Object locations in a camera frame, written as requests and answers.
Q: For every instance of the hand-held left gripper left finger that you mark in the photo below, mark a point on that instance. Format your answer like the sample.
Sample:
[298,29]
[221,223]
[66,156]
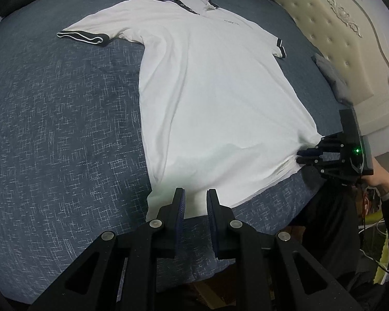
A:
[180,213]

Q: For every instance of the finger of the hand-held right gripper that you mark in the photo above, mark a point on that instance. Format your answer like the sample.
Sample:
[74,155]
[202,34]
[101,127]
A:
[327,147]
[327,165]

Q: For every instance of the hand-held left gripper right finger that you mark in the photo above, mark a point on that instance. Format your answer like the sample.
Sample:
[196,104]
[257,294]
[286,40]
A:
[211,213]

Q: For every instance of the white polo shirt black trim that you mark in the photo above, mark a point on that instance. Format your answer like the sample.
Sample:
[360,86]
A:
[214,103]

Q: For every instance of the person's right hand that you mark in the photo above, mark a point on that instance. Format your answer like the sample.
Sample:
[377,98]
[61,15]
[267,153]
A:
[381,179]

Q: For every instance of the small grey cloth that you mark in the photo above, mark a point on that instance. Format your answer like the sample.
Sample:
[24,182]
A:
[335,77]

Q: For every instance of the cream tufted headboard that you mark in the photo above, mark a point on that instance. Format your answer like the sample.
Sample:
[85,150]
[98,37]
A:
[343,39]

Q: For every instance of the bed with blue sheet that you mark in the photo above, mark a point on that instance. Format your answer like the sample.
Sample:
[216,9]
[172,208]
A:
[52,120]

